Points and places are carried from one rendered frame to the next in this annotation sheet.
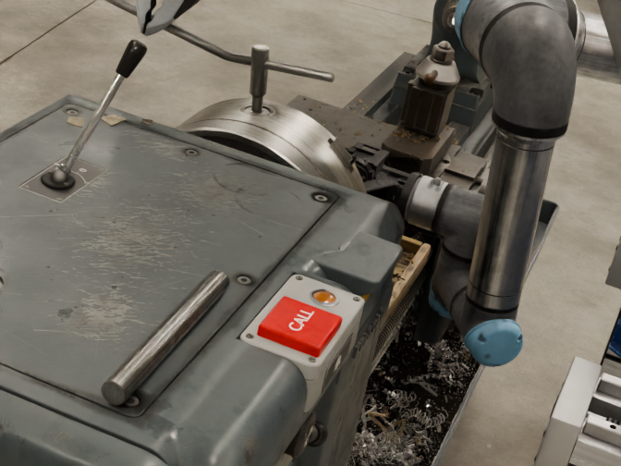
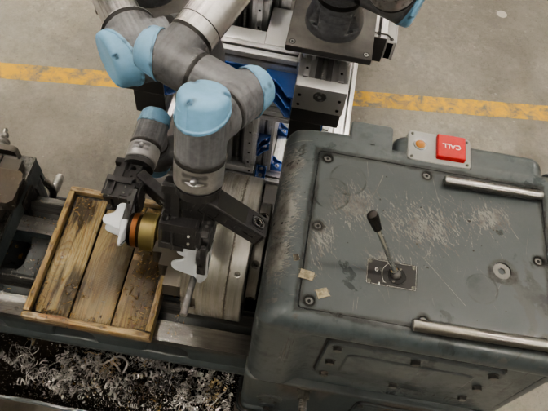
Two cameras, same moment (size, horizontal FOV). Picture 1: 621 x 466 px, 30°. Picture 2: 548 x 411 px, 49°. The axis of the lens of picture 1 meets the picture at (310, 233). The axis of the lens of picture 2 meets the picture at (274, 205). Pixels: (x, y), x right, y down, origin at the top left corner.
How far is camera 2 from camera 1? 1.62 m
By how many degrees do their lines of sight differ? 73
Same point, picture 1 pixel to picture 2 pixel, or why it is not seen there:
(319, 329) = (453, 139)
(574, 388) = (322, 86)
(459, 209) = (160, 134)
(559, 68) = not seen: hidden behind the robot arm
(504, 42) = not seen: hidden behind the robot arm
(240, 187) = (342, 194)
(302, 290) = (420, 152)
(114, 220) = (416, 238)
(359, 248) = (367, 137)
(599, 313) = not seen: outside the picture
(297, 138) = (234, 189)
